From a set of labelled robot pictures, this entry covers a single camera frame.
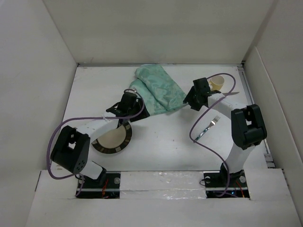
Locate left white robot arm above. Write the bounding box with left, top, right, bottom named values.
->
left=46, top=88, right=145, bottom=188

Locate yellow mug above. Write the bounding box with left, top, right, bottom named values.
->
left=208, top=75, right=225, bottom=91

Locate knife with green handle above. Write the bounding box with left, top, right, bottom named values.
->
left=222, top=92, right=239, bottom=96

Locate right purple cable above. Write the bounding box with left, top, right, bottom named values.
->
left=188, top=73, right=237, bottom=198

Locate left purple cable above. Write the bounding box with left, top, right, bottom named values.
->
left=47, top=88, right=145, bottom=197

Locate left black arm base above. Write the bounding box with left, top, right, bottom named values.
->
left=75, top=171, right=121, bottom=199

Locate green patterned cloth placemat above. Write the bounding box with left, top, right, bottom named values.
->
left=129, top=64, right=186, bottom=116

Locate silver fork green handle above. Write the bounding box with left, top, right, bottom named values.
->
left=194, top=116, right=220, bottom=142

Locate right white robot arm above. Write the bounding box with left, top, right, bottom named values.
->
left=183, top=78, right=267, bottom=186

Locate purple cable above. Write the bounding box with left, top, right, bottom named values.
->
left=188, top=73, right=237, bottom=198
left=47, top=88, right=145, bottom=197

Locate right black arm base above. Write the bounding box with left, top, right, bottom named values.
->
left=199, top=164, right=250, bottom=199

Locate dark rimmed dinner plate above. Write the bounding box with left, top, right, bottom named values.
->
left=92, top=122, right=133, bottom=155

